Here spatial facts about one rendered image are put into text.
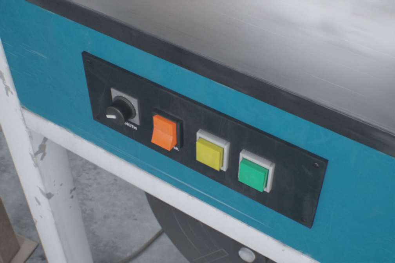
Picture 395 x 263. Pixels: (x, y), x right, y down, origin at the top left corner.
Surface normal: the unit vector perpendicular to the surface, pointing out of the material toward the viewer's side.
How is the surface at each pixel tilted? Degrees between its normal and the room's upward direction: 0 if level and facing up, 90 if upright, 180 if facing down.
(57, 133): 90
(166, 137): 68
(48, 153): 90
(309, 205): 90
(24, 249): 0
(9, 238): 90
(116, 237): 0
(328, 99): 0
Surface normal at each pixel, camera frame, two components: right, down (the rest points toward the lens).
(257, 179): -0.55, 0.60
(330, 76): 0.00, -0.70
